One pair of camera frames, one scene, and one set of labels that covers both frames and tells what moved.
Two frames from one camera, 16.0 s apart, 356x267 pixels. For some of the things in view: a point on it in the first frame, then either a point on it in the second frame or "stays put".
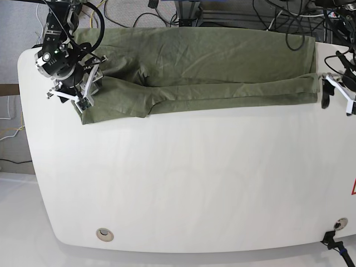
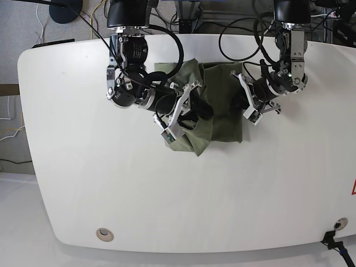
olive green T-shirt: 144,68 → 221,85
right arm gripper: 330,81 → 260,92
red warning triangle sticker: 354,188 stays put
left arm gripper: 90,82 → 169,106
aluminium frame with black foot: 187,10 stays put
